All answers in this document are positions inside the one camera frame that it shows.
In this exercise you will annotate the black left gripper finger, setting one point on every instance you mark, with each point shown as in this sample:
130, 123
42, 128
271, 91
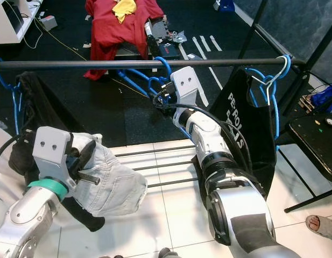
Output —
86, 155

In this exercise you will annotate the light blue denim garment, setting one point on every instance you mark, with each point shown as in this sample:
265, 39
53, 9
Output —
117, 185

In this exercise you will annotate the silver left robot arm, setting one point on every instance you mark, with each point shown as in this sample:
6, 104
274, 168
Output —
26, 228

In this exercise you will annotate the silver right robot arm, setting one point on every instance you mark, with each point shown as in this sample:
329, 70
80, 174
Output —
241, 215

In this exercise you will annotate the green tape wrist band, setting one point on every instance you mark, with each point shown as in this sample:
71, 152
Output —
47, 189

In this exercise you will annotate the black equipment case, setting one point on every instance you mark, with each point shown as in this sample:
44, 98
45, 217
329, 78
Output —
161, 45

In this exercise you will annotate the crumpled silver foil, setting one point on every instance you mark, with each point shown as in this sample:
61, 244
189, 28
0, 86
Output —
177, 37

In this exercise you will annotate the red draped cloth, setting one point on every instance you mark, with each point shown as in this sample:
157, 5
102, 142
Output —
117, 43

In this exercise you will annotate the black rack bottom shelf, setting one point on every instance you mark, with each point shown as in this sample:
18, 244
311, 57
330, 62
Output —
160, 166

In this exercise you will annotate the black shirt with white print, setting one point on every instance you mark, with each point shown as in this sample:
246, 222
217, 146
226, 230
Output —
241, 129

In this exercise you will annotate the yellow cloth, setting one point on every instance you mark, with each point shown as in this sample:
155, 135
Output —
124, 8

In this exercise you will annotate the small blue box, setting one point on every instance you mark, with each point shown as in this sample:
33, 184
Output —
224, 5

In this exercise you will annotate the grey robot right foot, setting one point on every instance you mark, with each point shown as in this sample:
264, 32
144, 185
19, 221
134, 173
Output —
170, 253

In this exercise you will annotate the small grey adapter box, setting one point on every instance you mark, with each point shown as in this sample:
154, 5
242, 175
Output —
48, 22

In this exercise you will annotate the black side table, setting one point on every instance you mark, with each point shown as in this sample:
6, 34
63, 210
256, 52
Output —
313, 148

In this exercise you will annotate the blue plastic item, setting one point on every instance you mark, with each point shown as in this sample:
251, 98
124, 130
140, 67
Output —
324, 98

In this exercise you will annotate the person's foot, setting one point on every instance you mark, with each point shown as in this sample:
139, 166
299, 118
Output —
322, 228

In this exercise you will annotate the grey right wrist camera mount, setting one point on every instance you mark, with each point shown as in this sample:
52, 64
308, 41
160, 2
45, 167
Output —
187, 85

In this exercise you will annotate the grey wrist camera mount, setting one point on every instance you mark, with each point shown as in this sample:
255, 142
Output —
53, 156
187, 85

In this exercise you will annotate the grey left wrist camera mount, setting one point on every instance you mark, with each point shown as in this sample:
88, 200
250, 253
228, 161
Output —
53, 156

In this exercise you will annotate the black rack top rail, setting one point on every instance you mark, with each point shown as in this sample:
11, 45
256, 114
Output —
79, 64

